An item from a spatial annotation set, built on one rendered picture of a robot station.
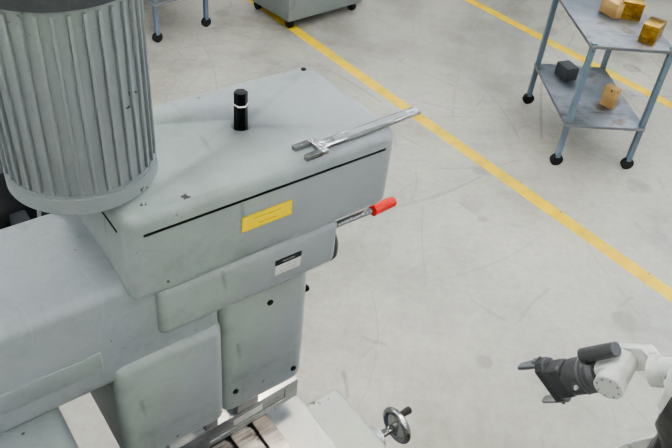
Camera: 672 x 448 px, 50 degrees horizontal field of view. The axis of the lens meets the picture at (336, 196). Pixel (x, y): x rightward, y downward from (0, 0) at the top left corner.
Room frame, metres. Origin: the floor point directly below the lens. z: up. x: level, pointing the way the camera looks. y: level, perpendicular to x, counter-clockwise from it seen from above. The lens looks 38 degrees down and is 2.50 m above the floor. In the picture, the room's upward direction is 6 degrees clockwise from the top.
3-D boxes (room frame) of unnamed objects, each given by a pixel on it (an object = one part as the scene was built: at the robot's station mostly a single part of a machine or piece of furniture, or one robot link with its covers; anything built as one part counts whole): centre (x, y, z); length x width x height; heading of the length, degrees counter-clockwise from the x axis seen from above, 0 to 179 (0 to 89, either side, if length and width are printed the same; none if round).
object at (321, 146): (0.96, -0.03, 1.89); 0.24 x 0.04 x 0.01; 132
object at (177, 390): (0.82, 0.31, 1.47); 0.24 x 0.19 x 0.26; 40
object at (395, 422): (1.27, -0.22, 0.67); 0.16 x 0.12 x 0.12; 130
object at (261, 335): (0.94, 0.16, 1.47); 0.21 x 0.19 x 0.32; 40
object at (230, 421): (1.07, 0.23, 1.02); 0.35 x 0.15 x 0.11; 132
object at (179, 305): (0.92, 0.19, 1.68); 0.34 x 0.24 x 0.10; 130
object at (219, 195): (0.94, 0.17, 1.81); 0.47 x 0.26 x 0.16; 130
